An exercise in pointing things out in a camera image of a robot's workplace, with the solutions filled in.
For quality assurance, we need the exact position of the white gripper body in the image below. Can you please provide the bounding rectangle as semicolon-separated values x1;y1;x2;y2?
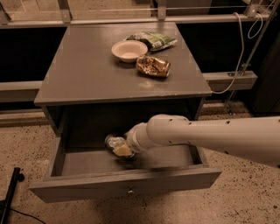
125;122;153;153

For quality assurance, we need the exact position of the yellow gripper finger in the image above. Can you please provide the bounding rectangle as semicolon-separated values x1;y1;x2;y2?
113;143;134;158

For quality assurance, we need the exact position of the silver green 7up can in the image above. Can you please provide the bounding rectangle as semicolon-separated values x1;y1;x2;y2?
105;134;125;154

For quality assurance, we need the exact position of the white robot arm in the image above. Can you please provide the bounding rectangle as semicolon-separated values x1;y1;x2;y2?
107;115;280;168

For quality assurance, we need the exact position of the grey open top drawer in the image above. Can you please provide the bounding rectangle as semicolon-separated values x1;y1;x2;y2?
28;105;223;204

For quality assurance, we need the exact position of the brown patterned soda can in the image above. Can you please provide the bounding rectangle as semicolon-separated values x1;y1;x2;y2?
136;55;171;78

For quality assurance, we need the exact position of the grey wooden cabinet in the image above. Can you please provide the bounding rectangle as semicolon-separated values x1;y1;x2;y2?
34;22;211;132

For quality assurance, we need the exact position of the white ceramic bowl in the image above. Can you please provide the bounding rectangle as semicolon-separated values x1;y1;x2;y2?
111;40;148;63

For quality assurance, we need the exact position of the green chip bag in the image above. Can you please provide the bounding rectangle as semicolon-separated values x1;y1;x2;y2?
126;31;177;52

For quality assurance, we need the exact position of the grey diagonal metal pole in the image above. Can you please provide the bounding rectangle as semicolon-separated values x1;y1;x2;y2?
221;0;280;115

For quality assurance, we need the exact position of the black stand leg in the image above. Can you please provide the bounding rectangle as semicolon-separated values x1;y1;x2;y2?
0;167;25;224

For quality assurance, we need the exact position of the metal railing frame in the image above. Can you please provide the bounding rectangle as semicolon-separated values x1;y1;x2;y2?
0;0;280;103

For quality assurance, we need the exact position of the black floor cable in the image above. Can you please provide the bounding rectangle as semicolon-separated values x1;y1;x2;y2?
0;204;47;224

